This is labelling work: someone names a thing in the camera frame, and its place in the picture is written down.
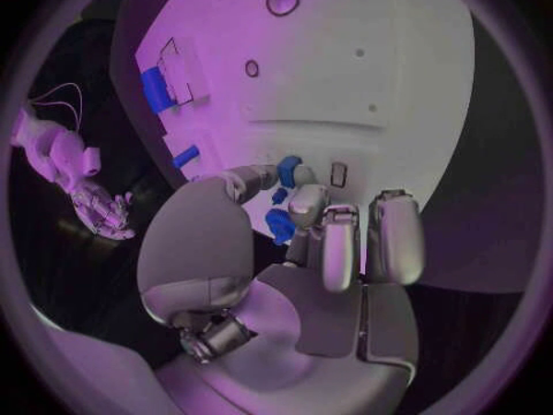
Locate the white task board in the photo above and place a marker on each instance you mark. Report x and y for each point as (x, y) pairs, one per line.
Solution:
(311, 86)

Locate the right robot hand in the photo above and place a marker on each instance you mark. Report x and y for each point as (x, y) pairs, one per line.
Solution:
(103, 211)

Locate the small blue peg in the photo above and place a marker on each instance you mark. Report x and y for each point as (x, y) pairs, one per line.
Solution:
(279, 195)

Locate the blue gear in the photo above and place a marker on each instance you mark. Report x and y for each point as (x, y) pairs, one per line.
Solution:
(280, 225)

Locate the blue block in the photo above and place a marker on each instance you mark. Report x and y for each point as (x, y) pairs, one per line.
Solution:
(154, 90)

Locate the blue plug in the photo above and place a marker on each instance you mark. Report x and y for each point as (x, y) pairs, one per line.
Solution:
(287, 172)

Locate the blue short cylinder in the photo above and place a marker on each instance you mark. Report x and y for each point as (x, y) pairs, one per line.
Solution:
(186, 155)

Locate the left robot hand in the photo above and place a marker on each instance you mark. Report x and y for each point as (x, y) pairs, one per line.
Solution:
(276, 335)

